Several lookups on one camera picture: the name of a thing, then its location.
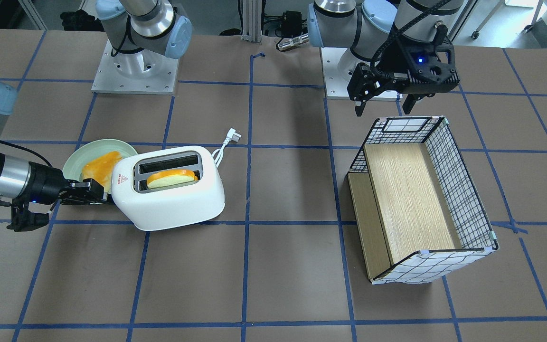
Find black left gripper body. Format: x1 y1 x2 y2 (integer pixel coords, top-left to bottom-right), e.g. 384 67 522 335
374 24 460 95

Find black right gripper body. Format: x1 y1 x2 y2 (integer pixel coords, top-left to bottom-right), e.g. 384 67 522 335
0 161 67 232

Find white two-slot toaster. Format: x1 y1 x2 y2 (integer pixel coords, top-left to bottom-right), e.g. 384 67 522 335
110 145 225 231

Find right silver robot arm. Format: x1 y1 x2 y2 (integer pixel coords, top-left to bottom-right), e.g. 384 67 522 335
0 0 193 232

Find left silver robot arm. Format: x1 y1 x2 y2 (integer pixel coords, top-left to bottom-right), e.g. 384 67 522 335
307 0 463 116

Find bread slice in toaster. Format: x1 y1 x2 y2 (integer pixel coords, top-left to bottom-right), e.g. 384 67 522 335
146 169 199 189

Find toast slice on plate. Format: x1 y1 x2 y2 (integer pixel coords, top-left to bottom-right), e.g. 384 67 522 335
82 150 123 193

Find light green plate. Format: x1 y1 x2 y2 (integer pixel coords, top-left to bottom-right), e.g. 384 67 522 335
60 139 138 204

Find silver metal connector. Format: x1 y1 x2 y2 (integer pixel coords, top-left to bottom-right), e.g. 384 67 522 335
275 33 310 52

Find black power adapter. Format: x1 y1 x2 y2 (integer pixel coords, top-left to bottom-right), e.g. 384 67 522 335
280 10 302 38

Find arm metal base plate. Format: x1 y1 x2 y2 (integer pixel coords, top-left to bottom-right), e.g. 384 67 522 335
320 47 403 101
91 41 179 95

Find wire grid shelf with wood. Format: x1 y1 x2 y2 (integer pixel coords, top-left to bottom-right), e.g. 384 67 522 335
347 116 499 285

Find aluminium frame post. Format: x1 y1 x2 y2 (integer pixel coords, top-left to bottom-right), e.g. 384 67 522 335
239 0 264 45

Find white toaster power cord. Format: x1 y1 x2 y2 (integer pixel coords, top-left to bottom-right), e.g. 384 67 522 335
211 127 243 168

